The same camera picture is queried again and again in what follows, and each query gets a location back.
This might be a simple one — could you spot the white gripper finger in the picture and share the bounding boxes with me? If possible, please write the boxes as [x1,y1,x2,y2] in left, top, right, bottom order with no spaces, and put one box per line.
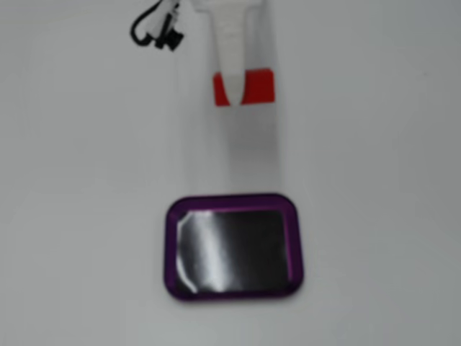
[196,0,261,106]

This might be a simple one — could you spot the black cable with connector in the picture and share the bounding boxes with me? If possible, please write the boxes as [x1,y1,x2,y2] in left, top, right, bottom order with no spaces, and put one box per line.
[129,0,185,52]

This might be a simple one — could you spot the purple rectangular tray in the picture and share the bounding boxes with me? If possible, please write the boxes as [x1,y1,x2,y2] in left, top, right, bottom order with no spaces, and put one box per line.
[164,192,305,300]

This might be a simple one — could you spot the red studded block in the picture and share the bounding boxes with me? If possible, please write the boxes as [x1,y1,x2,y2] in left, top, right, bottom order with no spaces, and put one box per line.
[212,68,276,108]

